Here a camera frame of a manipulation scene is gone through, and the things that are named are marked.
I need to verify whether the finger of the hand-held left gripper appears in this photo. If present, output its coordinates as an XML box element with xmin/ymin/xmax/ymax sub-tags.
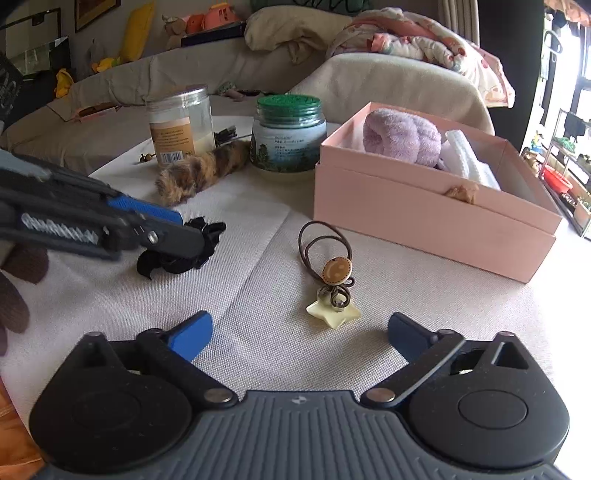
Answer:
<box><xmin>106</xmin><ymin>195</ymin><xmax>184</xmax><ymax>227</ymax></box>
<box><xmin>99</xmin><ymin>217</ymin><xmax>206</xmax><ymax>259</ymax></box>

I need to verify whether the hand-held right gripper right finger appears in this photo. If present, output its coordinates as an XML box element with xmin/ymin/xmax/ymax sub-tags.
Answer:
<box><xmin>360</xmin><ymin>312</ymin><xmax>532</xmax><ymax>409</ymax></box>

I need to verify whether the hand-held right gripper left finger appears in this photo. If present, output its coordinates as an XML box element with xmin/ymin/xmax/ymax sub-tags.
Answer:
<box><xmin>76</xmin><ymin>311</ymin><xmax>236</xmax><ymax>409</ymax></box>

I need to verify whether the black hair claw clip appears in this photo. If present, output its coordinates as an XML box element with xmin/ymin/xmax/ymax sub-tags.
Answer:
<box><xmin>136</xmin><ymin>215</ymin><xmax>227</xmax><ymax>281</ymax></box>

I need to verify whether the brown furry tail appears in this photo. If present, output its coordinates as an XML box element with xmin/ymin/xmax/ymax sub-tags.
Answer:
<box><xmin>156</xmin><ymin>140</ymin><xmax>253</xmax><ymax>207</ymax></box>

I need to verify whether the brown hair tie star charm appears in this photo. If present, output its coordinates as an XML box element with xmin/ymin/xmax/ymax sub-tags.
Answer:
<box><xmin>298</xmin><ymin>220</ymin><xmax>362</xmax><ymax>330</ymax></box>

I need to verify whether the pink cardboard box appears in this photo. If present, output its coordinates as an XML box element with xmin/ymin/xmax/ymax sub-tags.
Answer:
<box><xmin>313</xmin><ymin>102</ymin><xmax>564</xmax><ymax>284</ymax></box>

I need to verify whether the white cloth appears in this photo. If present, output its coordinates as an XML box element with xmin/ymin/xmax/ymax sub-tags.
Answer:
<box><xmin>438</xmin><ymin>129</ymin><xmax>502</xmax><ymax>191</ymax></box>

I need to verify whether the purple and pink sponge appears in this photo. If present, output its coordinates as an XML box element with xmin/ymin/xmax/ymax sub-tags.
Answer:
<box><xmin>362</xmin><ymin>107</ymin><xmax>443</xmax><ymax>168</ymax></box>

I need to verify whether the person's left hand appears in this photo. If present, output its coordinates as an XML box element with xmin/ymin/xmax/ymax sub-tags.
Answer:
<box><xmin>0</xmin><ymin>242</ymin><xmax>49</xmax><ymax>356</ymax></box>

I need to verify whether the clear plastic jar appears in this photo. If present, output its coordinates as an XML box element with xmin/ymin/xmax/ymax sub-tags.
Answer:
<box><xmin>146</xmin><ymin>84</ymin><xmax>217</xmax><ymax>168</ymax></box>

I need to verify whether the pink book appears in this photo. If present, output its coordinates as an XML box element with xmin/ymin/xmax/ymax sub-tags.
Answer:
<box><xmin>74</xmin><ymin>104</ymin><xmax>123</xmax><ymax>121</ymax></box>

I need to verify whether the beige tablecloth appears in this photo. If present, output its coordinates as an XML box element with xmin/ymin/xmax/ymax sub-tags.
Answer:
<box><xmin>0</xmin><ymin>115</ymin><xmax>571</xmax><ymax>462</ymax></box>

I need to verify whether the black cabinet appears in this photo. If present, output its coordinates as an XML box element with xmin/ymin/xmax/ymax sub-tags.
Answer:
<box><xmin>7</xmin><ymin>36</ymin><xmax>71</xmax><ymax>81</ymax></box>

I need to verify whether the beige sofa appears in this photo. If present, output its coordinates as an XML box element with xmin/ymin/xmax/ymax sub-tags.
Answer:
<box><xmin>0</xmin><ymin>34</ymin><xmax>496</xmax><ymax>178</ymax></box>

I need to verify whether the green lid jar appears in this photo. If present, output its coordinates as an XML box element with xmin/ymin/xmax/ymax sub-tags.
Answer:
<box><xmin>250</xmin><ymin>93</ymin><xmax>328</xmax><ymax>173</ymax></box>

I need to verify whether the yellow pillow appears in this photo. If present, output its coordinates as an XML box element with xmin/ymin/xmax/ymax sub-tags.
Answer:
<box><xmin>121</xmin><ymin>1</ymin><xmax>156</xmax><ymax>63</ymax></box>

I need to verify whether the brown plush toy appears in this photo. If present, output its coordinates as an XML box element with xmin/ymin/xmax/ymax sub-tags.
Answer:
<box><xmin>163</xmin><ymin>14</ymin><xmax>189</xmax><ymax>38</ymax></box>

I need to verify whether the dark flat box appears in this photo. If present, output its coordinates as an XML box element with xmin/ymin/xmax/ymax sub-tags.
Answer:
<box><xmin>180</xmin><ymin>21</ymin><xmax>247</xmax><ymax>48</ymax></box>

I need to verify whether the orange plush toy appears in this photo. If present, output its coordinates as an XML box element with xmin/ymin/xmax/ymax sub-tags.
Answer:
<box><xmin>185</xmin><ymin>1</ymin><xmax>242</xmax><ymax>34</ymax></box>

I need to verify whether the red basin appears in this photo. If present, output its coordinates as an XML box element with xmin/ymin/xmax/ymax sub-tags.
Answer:
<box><xmin>541</xmin><ymin>165</ymin><xmax>574</xmax><ymax>193</ymax></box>

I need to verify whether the cream blanket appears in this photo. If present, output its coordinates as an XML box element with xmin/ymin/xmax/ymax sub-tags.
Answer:
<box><xmin>244</xmin><ymin>7</ymin><xmax>354</xmax><ymax>64</ymax></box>

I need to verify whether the shoe rack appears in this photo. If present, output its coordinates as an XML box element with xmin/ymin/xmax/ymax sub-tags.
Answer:
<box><xmin>522</xmin><ymin>108</ymin><xmax>591</xmax><ymax>238</ymax></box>

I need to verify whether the floral quilt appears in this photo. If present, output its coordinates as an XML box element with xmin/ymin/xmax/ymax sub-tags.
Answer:
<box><xmin>327</xmin><ymin>7</ymin><xmax>516</xmax><ymax>106</ymax></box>

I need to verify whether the wall picture frame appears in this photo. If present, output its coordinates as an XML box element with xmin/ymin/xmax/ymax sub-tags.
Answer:
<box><xmin>75</xmin><ymin>0</ymin><xmax>122</xmax><ymax>33</ymax></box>

